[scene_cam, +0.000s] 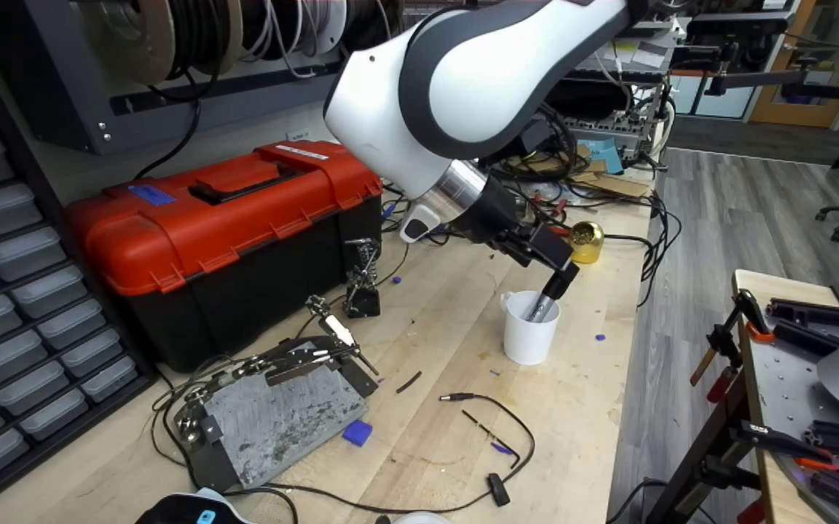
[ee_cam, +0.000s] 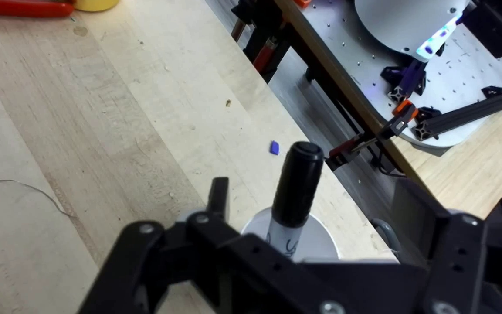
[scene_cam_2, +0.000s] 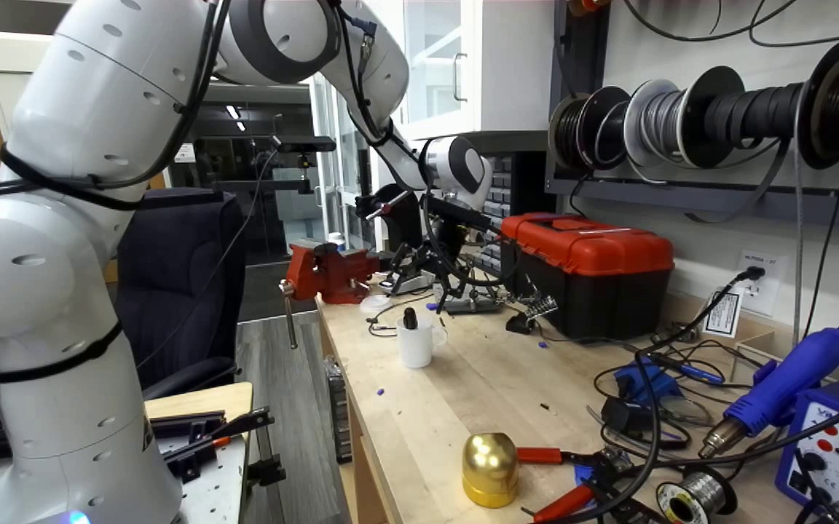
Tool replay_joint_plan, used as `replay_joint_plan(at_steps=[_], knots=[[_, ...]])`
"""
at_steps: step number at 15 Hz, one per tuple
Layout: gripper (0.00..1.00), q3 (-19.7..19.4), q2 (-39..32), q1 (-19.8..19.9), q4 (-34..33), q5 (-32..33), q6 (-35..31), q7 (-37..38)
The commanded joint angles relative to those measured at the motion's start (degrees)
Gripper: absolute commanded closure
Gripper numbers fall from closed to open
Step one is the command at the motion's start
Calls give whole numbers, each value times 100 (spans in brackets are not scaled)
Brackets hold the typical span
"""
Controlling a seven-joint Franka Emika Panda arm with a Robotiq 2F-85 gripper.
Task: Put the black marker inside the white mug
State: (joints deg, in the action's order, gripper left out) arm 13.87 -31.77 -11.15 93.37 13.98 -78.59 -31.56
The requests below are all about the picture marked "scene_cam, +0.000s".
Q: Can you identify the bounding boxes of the thin purple-tipped probe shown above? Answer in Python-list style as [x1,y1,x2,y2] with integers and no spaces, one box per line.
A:
[459,404,523,460]

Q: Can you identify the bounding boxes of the black and white device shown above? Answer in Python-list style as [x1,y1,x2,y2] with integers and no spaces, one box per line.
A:
[135,490,245,524]

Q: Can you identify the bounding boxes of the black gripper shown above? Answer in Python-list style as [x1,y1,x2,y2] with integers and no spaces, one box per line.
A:
[454,177,581,276]

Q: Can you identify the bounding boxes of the black helping-hand clamp stand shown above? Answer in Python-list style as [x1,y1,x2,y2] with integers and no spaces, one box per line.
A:
[342,235,384,320]

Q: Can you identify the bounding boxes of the black metal clamp frame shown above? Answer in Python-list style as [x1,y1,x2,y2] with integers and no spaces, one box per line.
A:
[647,366,836,524]

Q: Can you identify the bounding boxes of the silver and black hand tool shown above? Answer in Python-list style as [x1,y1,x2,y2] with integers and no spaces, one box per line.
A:
[304,294,384,382]

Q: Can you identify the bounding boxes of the black and orange bar clamp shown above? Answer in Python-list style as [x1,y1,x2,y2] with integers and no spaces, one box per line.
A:
[689,288,779,390]

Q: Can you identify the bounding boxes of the gold brass tip cleaner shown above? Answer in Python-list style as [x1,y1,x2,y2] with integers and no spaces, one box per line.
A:
[569,218,606,267]

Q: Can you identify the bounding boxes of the black marker grey barrel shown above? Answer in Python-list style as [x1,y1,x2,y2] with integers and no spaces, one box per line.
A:
[527,259,587,326]

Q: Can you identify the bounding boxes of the black cable spool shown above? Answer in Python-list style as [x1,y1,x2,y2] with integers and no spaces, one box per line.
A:
[167,0,247,83]

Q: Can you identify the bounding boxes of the black hanging cable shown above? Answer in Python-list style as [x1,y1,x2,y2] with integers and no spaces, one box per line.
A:
[132,68,205,186]

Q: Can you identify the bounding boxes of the grey drawer parts cabinet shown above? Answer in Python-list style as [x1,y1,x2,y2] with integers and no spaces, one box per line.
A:
[0,56,156,519]

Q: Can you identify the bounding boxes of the tan wire spool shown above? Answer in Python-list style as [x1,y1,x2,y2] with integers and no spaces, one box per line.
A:
[81,0,180,87]

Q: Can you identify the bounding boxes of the brown cardboard piece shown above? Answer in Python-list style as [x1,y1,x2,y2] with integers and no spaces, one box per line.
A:
[574,163,654,203]

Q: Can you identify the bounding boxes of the black cable with plug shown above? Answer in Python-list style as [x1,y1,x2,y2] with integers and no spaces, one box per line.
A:
[243,390,540,519]

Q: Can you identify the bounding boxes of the black cable bundle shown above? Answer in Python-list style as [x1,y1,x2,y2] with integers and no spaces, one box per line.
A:
[632,186,689,311]

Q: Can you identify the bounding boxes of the small blue block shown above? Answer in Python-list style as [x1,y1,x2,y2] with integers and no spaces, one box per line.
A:
[342,420,376,451]

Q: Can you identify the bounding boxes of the grey metal plate device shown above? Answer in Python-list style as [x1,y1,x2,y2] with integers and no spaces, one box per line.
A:
[170,339,381,496]

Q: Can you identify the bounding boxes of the black wire spool rack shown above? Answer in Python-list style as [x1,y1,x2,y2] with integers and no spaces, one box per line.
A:
[0,0,414,157]

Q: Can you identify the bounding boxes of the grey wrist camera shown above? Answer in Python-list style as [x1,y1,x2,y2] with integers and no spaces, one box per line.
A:
[399,202,443,246]

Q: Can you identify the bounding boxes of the black horizontal bar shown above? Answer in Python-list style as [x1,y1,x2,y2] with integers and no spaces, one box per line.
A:
[705,71,839,107]

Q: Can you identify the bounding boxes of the wooden side bench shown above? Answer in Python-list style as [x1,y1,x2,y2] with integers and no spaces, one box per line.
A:
[731,267,839,524]

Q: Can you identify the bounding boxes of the white mug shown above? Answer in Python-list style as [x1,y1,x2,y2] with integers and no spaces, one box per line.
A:
[498,288,566,366]

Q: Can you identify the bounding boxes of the red and black toolbox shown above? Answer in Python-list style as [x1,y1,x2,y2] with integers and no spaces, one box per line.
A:
[67,141,384,374]

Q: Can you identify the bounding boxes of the white wire spool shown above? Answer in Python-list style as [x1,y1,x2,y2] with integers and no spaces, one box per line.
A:
[243,0,351,62]

